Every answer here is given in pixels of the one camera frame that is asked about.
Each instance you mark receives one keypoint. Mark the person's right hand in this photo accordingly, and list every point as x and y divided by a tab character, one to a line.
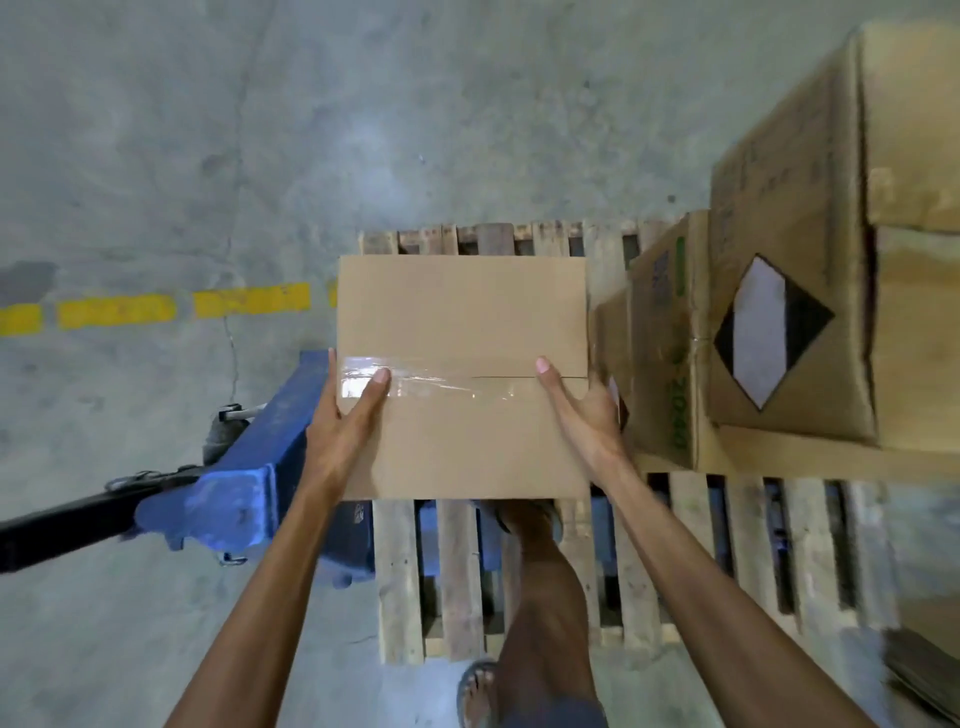
596	435

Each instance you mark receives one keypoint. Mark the person's left hand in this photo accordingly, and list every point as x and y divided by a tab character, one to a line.
337	450

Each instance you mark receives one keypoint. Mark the blue Glodway box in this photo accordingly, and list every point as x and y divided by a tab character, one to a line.
609	337

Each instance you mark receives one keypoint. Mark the green striped Glodway box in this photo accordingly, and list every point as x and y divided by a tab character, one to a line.
667	345

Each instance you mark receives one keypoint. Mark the plain brown cardboard box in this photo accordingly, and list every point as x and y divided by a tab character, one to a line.
465	315

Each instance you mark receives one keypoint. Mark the wooden pallet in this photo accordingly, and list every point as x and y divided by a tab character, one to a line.
457	585

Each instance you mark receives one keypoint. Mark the pink striped Glodway box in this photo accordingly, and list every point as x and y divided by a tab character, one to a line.
900	337

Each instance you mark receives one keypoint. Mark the person's right forearm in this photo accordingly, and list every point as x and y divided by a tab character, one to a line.
712	600

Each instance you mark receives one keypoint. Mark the person's left forearm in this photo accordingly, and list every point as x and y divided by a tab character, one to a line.
255	622

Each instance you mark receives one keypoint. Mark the person's right leg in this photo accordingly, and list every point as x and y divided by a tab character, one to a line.
547	615

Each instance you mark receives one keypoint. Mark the person's leg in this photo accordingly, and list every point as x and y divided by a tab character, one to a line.
547	615
480	697

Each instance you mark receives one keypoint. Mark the person's left leg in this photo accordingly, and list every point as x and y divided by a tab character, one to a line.
480	697

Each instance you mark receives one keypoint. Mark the blue pallet jack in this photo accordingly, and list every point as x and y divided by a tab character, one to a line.
240	480

